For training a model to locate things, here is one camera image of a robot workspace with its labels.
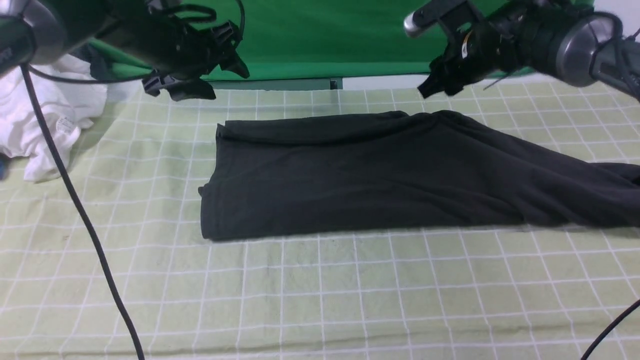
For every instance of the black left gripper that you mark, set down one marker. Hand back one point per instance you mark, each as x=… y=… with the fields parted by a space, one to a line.
x=166 y=39

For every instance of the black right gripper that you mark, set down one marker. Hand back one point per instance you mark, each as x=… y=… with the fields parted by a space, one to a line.
x=476 y=45

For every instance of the dark gray long-sleeve shirt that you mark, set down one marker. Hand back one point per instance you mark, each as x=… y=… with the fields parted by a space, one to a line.
x=393 y=170

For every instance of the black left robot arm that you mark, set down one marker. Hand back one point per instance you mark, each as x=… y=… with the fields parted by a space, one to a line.
x=40 y=32

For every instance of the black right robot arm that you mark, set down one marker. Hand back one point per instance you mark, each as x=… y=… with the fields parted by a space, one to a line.
x=576 y=45

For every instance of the green backdrop cloth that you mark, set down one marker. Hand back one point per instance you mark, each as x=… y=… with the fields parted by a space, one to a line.
x=305 y=39

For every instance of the dark green flat board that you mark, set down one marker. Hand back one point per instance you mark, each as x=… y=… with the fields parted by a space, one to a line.
x=318 y=84

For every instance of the blue object at edge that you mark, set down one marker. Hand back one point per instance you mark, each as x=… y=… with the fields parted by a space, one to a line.
x=3 y=169

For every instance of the green checkered table cloth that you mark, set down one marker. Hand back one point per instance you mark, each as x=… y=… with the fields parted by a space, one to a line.
x=438 y=294

